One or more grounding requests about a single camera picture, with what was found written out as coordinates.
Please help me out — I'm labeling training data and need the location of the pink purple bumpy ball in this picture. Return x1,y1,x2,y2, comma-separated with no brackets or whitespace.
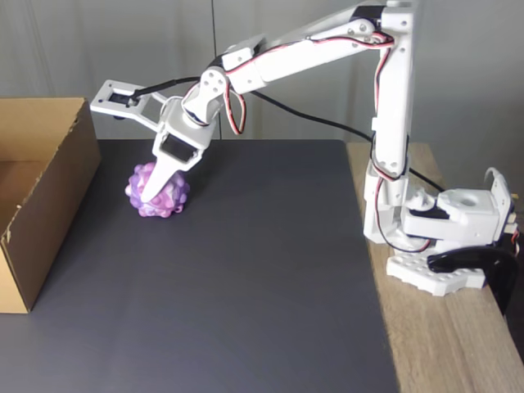
124,162,192,219

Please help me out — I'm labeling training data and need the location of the brown cardboard box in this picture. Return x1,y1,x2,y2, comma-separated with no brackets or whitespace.
0,97,102,315

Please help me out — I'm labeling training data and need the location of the dark grey table mat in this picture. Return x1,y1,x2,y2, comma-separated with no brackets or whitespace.
0,138,400,393

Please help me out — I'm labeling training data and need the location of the white panelled cabinet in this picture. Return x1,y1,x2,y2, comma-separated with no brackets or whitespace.
0,0,524,141

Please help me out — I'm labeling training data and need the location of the black table clamp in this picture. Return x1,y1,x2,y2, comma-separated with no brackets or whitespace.
427,247,517,316

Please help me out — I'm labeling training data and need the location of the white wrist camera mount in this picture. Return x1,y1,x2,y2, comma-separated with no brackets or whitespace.
89,79,181,133

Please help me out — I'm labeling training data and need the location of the black camera cable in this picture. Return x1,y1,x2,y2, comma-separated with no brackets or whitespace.
129,76,445,193

